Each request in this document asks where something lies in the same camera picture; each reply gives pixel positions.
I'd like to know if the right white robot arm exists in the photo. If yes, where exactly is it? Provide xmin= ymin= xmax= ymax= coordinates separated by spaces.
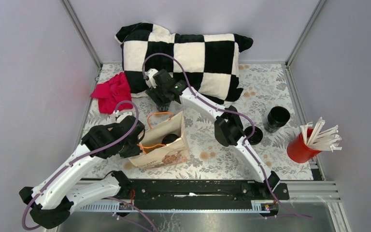
xmin=144 ymin=69 xmax=280 ymax=199

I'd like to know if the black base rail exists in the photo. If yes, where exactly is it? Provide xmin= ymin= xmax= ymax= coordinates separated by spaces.
xmin=111 ymin=171 xmax=290 ymax=211

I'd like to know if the purple cable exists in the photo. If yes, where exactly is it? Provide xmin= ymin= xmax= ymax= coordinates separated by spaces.
xmin=21 ymin=100 xmax=159 ymax=232
xmin=142 ymin=53 xmax=314 ymax=220

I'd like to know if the white wrapped straws bundle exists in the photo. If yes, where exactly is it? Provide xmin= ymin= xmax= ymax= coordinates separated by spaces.
xmin=300 ymin=117 xmax=342 ymax=152

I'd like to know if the floral table mat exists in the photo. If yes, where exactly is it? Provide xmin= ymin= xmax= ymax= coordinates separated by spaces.
xmin=85 ymin=64 xmax=313 ymax=180

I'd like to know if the pink cloth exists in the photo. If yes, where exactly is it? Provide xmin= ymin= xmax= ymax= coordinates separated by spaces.
xmin=90 ymin=72 xmax=132 ymax=115

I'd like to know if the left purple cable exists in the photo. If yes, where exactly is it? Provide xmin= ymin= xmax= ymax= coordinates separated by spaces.
xmin=21 ymin=100 xmax=159 ymax=232

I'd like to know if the stack of black cups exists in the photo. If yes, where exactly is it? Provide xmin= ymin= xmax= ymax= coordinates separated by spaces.
xmin=265 ymin=106 xmax=290 ymax=133

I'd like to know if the brown paper bag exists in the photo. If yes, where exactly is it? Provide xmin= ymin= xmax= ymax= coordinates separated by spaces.
xmin=129 ymin=111 xmax=190 ymax=169

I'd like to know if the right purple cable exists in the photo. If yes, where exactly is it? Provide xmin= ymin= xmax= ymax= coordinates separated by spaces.
xmin=142 ymin=53 xmax=314 ymax=220

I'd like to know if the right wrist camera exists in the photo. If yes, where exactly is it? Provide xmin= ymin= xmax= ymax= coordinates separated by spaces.
xmin=146 ymin=69 xmax=158 ymax=88

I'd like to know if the black white checkered pillow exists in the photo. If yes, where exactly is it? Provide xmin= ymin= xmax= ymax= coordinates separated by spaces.
xmin=114 ymin=23 xmax=254 ymax=104

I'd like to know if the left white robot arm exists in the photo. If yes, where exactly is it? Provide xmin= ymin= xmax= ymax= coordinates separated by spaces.
xmin=19 ymin=114 xmax=145 ymax=229

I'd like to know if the red cup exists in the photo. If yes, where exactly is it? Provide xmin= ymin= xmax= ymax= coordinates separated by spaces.
xmin=286 ymin=133 xmax=321 ymax=163

